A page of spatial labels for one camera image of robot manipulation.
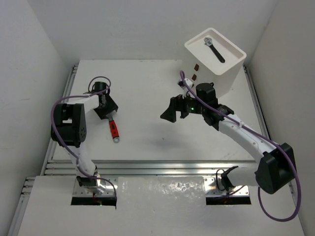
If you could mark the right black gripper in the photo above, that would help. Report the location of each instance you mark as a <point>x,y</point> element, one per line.
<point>176,103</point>

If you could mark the black adjustable wrench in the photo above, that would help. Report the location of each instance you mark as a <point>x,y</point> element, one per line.
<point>208,42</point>

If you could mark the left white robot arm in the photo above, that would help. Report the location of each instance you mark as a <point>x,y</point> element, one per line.
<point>69,130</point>

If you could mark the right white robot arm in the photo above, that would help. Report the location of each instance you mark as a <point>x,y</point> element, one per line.
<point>274,165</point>

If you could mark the red adjustable wrench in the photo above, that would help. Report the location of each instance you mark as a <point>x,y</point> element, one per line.
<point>113,129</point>

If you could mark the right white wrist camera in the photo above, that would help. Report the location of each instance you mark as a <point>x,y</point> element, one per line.
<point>186,84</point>

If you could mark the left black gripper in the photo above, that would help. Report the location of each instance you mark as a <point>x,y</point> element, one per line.
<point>106,109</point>

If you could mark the white drawer cabinet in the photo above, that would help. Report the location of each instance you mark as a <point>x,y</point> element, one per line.
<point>200,65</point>

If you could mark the aluminium table frame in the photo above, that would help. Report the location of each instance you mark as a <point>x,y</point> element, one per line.
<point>162,169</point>

